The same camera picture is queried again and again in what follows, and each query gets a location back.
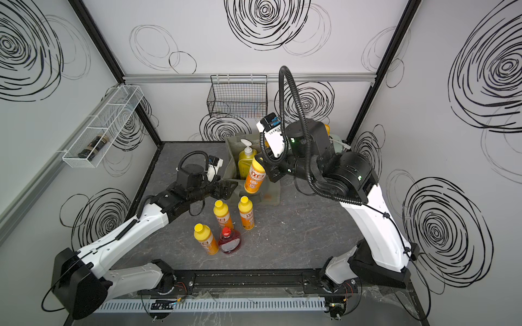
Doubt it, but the yellow cap bottle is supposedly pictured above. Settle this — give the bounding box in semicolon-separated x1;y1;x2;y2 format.
194;224;219;255
238;196;255;230
213;200;234;230
244;158;266;194

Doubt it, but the yellow pump soap bottle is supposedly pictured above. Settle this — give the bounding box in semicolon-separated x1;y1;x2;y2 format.
237;139;258;180

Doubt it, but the green fabric shopping bag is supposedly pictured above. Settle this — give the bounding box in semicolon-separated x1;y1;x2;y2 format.
223;133;281;206

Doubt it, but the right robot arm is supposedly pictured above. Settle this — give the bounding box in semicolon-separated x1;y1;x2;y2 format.
256;114;420;291

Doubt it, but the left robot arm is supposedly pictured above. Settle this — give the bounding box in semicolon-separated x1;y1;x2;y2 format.
50;164;238;320

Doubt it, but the red soap bottle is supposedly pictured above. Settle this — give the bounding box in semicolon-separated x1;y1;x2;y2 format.
218;227;241;254

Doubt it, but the mint green toaster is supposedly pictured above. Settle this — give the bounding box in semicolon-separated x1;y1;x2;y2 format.
329;134;345;152

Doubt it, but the dark item in shelf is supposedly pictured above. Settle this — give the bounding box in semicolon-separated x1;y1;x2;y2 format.
77;135;109;161

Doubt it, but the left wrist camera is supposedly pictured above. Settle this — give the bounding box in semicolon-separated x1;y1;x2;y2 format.
207;156;224;182

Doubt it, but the black wire basket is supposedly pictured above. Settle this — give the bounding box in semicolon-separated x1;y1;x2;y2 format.
206;74;268;119

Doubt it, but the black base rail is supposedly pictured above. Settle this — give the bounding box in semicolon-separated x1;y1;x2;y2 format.
101;268;413;296

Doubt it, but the white wire shelf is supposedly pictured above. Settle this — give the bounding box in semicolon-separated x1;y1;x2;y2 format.
62;85;144;168

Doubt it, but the white slotted cable duct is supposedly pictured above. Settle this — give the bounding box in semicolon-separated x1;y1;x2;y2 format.
95;297;327;314

